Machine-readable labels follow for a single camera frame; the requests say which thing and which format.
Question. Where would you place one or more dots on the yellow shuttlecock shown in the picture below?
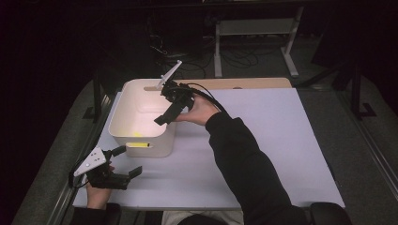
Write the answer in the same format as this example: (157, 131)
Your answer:
(139, 145)

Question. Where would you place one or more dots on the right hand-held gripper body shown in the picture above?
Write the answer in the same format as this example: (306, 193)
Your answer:
(178, 93)

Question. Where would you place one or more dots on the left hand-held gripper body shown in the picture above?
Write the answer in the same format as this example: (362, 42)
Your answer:
(103, 179)

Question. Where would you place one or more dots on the white metal desk frame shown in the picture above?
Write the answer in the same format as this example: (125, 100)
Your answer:
(250, 27)

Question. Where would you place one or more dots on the person's right hand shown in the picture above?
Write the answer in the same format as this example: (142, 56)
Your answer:
(202, 112)

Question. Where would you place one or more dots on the white plastic storage bin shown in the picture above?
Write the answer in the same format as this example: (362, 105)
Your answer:
(142, 109)

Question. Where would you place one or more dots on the black metal stand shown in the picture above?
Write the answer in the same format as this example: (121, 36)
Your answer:
(356, 93)
(97, 93)

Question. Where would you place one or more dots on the person's left hand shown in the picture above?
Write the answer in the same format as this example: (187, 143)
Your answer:
(98, 197)

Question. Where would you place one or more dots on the white table cover sheet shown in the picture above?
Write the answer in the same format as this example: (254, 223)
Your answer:
(281, 140)

